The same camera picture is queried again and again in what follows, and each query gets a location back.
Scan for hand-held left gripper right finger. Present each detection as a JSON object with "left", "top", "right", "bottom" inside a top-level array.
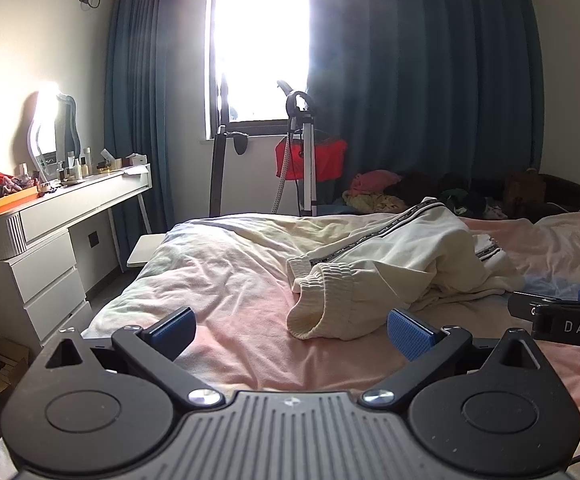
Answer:
[{"left": 361, "top": 308, "right": 543, "bottom": 408}]

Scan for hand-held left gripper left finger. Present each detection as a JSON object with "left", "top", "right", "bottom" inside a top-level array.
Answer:
[{"left": 44, "top": 307, "right": 225, "bottom": 409}]

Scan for cream pants with black stripe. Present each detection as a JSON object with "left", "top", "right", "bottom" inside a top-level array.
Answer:
[{"left": 286, "top": 197, "right": 526, "bottom": 343}]

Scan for pile of dark clothes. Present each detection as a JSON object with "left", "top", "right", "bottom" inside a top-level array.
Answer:
[{"left": 395, "top": 172, "right": 511, "bottom": 221}]

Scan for pastel pink duvet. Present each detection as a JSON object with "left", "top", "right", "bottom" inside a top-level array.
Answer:
[{"left": 82, "top": 210, "right": 580, "bottom": 480}]

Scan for white stool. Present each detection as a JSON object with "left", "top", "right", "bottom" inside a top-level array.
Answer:
[{"left": 126, "top": 234, "right": 168, "bottom": 268}]

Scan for dark brown cushion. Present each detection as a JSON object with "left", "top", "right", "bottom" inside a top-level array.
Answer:
[{"left": 535, "top": 174, "right": 580, "bottom": 223}]

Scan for brown bag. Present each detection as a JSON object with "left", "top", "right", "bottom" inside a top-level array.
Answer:
[{"left": 502, "top": 170, "right": 546, "bottom": 207}]

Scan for yellow cloth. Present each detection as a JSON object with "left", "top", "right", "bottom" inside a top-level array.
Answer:
[{"left": 342, "top": 192, "right": 408, "bottom": 216}]

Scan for white drawer cabinet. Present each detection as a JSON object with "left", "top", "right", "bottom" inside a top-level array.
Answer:
[{"left": 0, "top": 227, "right": 94, "bottom": 361}]

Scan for pink cloth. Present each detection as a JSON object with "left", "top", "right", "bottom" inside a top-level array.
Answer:
[{"left": 348, "top": 170, "right": 401, "bottom": 198}]

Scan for white dressing table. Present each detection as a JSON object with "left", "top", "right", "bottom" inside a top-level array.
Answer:
[{"left": 0, "top": 162, "right": 153, "bottom": 273}]

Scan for black upright stand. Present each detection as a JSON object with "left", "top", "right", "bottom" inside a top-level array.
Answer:
[{"left": 209, "top": 125, "right": 251, "bottom": 218}]

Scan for cardboard box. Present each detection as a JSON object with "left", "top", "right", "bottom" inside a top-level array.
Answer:
[{"left": 0, "top": 337, "right": 30, "bottom": 393}]

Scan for wooden tissue box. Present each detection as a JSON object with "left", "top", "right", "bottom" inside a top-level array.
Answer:
[{"left": 98, "top": 149, "right": 123, "bottom": 174}]

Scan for row of cosmetic bottles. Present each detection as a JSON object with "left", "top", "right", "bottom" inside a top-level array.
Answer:
[{"left": 54, "top": 147, "right": 95, "bottom": 183}]

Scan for red garment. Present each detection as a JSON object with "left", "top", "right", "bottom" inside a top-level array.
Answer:
[{"left": 275, "top": 136, "right": 348, "bottom": 183}]

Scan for garment steamer stand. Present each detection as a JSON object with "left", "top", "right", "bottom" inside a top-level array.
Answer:
[{"left": 270, "top": 80, "right": 321, "bottom": 218}]

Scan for orange tray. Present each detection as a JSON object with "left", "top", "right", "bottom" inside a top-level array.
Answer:
[{"left": 0, "top": 187, "right": 40, "bottom": 219}]

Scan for wavy vanity mirror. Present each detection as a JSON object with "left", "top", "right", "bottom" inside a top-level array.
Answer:
[{"left": 27, "top": 91, "right": 80, "bottom": 184}]

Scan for narrow blue curtain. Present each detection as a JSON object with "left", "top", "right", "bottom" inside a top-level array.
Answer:
[{"left": 104, "top": 0, "right": 221, "bottom": 241}]

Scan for wide blue curtain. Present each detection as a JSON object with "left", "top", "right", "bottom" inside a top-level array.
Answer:
[{"left": 305, "top": 0, "right": 543, "bottom": 211}]

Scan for window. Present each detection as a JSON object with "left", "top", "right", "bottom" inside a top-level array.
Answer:
[{"left": 205, "top": 0, "right": 321, "bottom": 141}]

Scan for white cable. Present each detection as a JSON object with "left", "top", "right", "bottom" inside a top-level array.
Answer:
[{"left": 545, "top": 190, "right": 580, "bottom": 214}]

